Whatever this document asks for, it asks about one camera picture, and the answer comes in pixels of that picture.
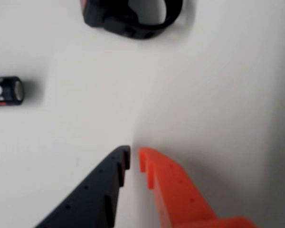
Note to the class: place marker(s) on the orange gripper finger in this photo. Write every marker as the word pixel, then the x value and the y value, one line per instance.
pixel 178 197

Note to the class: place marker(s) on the dark navy gripper finger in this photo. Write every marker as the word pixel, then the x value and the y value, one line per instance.
pixel 92 197

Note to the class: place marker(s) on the black battery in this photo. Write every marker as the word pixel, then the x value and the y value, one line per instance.
pixel 7 91

